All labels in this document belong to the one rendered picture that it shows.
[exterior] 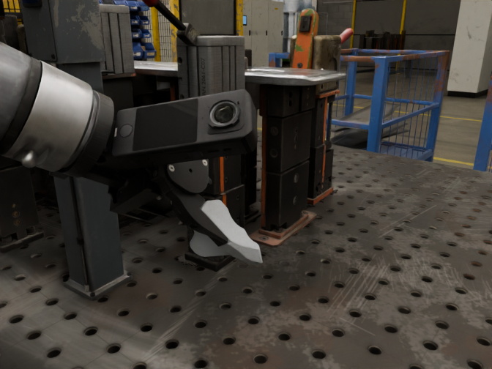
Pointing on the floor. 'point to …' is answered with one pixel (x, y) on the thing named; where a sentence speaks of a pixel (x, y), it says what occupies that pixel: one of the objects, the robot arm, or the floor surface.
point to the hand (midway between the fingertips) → (263, 193)
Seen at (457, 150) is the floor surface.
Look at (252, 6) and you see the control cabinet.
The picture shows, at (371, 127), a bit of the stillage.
